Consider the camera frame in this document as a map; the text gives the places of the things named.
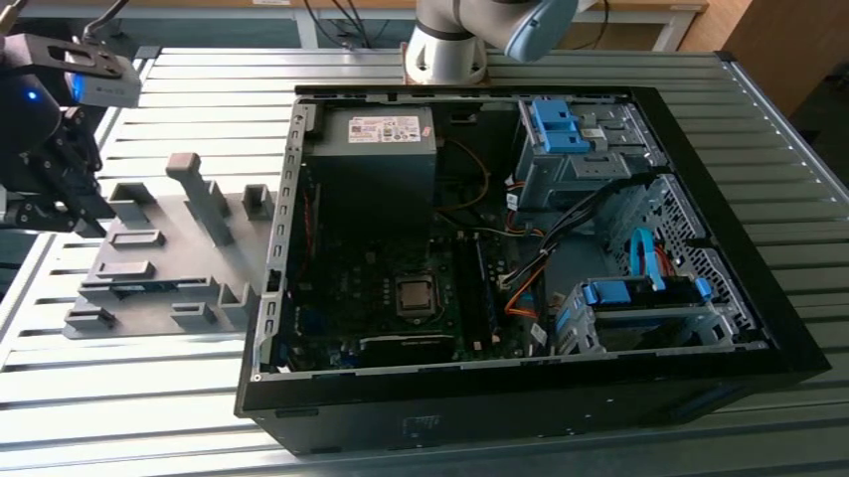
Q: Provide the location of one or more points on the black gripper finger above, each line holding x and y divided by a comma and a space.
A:
76, 159
47, 216

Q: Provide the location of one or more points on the blue RAM stick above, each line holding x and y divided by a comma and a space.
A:
146, 287

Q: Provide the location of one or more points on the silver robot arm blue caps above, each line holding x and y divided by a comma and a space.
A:
445, 45

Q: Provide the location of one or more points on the black RAM slot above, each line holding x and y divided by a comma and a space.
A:
466, 298

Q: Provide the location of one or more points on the grey parts rack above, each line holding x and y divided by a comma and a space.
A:
166, 248

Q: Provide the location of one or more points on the grey power supply unit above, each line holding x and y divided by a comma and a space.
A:
371, 179

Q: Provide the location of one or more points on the green motherboard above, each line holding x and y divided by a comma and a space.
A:
345, 298

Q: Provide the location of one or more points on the square CPU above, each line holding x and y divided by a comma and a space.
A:
418, 295

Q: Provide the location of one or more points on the black graphics card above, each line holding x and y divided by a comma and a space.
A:
405, 348

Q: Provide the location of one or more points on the black open PC case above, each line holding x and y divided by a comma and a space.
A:
465, 397

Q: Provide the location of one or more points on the grey metal disk bay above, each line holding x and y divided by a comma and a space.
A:
597, 169
664, 328

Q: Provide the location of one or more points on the blue carrier with black disk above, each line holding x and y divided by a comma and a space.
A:
610, 293

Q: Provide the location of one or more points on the wooden desk white legs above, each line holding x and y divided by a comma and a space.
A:
678, 30

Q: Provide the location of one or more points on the wooden cabinet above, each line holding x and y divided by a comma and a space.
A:
783, 49

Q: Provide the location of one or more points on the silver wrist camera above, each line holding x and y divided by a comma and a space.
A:
110, 89

